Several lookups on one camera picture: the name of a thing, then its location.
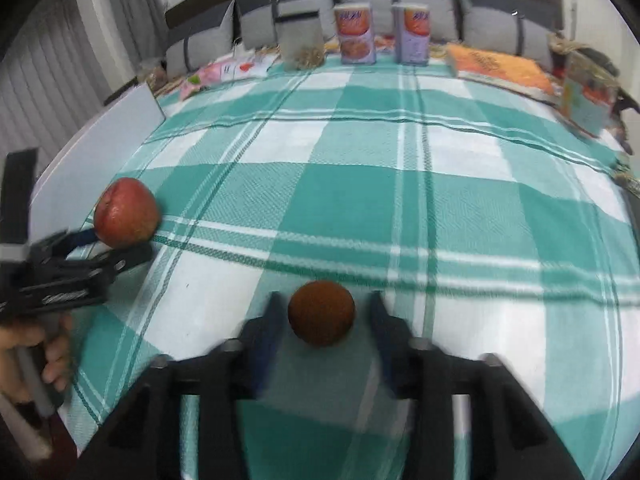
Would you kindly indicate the grey sofa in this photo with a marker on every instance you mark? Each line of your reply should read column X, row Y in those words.
column 515, row 27

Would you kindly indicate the left orange food can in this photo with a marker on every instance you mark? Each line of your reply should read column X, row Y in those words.
column 354, row 27

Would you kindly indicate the orange food can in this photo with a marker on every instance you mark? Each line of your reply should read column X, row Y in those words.
column 354, row 27
column 412, row 31

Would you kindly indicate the pink snack packet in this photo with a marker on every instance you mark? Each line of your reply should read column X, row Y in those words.
column 228, row 70

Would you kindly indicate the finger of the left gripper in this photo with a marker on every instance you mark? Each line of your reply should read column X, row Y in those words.
column 76, row 239
column 115, row 261

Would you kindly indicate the clear jar black lid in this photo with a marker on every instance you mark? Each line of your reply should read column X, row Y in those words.
column 300, row 40

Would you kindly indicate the person's left hand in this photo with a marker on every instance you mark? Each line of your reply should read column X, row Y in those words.
column 34, row 363

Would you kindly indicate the white board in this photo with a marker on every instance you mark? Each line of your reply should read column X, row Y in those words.
column 68, row 189

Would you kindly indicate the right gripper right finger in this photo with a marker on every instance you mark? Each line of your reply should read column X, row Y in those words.
column 510, row 436

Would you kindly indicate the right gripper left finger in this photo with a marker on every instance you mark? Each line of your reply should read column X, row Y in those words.
column 140, row 438

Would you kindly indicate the brown round pear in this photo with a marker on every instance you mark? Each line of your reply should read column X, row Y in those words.
column 321, row 313

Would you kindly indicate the grey curtain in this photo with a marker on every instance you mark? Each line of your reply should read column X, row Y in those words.
column 62, row 61

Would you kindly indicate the key bundle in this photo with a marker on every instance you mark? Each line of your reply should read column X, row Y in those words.
column 623, row 176

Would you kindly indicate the orange book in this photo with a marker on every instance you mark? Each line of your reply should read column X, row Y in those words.
column 505, row 71

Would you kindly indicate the right orange food can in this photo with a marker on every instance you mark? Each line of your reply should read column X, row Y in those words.
column 412, row 31

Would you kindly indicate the red apple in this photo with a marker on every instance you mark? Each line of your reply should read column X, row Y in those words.
column 126, row 214

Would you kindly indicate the green plaid tablecloth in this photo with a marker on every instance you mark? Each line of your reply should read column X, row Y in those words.
column 488, row 225

